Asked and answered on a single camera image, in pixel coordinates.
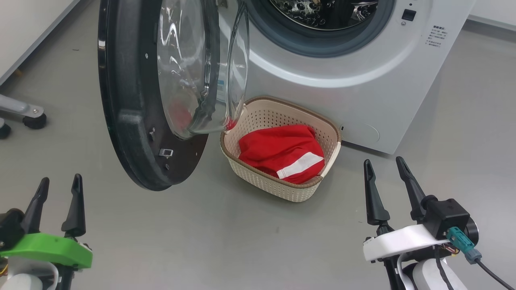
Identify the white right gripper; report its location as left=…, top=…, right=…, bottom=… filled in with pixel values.
left=363, top=156, right=452, bottom=263

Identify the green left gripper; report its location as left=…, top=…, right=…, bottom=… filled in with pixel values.
left=0, top=174, right=94, bottom=270

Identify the red jersey with white stripe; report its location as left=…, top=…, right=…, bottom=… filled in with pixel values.
left=237, top=124, right=326, bottom=185

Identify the round grey glass washer door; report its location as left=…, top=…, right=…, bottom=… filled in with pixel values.
left=98, top=0, right=251, bottom=192

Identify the white front-load washing machine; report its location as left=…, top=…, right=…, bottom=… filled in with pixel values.
left=218, top=0, right=477, bottom=155

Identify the cream perforated laundry basket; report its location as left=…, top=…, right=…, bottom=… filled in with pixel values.
left=220, top=96, right=343, bottom=203

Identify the black right arm cable teal plug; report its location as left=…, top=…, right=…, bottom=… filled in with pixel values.
left=433, top=226, right=516, bottom=290

